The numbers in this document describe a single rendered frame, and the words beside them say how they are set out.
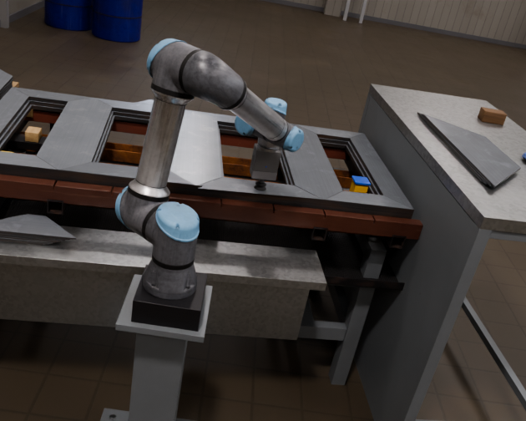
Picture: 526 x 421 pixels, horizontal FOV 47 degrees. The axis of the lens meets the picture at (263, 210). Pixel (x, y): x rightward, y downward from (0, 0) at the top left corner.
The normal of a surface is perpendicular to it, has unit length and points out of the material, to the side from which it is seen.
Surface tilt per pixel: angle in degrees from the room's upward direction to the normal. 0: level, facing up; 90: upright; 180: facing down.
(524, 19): 90
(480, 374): 0
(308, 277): 0
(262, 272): 0
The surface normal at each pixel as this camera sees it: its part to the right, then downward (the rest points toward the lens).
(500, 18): -0.02, 0.47
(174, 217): 0.27, -0.82
